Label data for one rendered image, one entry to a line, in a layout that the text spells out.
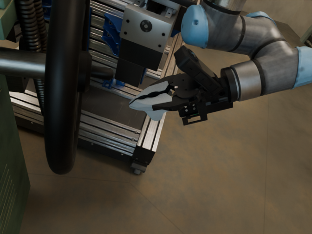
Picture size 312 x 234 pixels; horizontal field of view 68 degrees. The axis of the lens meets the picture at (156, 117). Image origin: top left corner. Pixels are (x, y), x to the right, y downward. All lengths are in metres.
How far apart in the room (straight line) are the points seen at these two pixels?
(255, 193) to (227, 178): 0.17
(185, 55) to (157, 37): 0.29
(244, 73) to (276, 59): 0.06
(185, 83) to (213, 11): 0.14
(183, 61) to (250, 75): 0.13
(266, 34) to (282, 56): 0.07
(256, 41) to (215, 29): 0.10
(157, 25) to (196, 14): 0.23
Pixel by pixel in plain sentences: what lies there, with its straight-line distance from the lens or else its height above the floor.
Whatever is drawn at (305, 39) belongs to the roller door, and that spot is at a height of 0.05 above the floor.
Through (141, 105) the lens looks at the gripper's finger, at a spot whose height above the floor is 0.72.
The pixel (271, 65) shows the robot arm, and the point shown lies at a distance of 0.49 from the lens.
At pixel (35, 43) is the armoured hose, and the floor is 0.80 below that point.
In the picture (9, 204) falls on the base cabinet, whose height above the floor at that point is 0.25.
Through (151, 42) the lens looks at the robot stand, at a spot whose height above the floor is 0.70.
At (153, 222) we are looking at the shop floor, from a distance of 1.13.
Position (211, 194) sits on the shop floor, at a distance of 1.30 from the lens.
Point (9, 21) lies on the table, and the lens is 0.37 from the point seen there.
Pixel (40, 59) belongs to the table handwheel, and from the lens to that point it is 0.35.
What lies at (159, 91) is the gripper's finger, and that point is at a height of 0.74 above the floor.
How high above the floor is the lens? 1.03
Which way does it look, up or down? 44 degrees down
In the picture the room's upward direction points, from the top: 22 degrees clockwise
